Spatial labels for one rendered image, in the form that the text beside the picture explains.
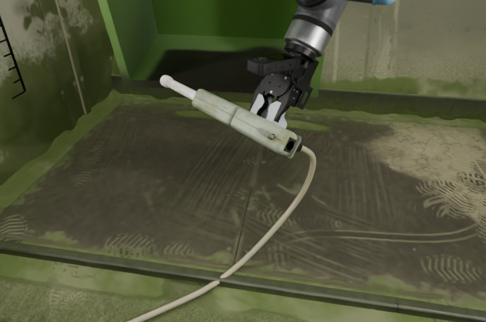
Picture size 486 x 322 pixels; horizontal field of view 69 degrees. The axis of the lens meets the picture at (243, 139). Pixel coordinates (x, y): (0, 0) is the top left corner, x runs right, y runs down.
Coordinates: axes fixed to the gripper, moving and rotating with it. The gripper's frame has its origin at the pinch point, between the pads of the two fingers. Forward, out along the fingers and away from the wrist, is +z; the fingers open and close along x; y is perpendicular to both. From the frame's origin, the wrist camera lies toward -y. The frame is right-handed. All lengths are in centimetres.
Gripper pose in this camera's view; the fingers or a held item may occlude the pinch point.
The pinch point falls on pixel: (255, 131)
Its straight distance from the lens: 75.7
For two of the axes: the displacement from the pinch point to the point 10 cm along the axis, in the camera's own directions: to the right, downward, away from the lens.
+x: -6.3, -3.6, 6.9
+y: 6.5, 2.4, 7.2
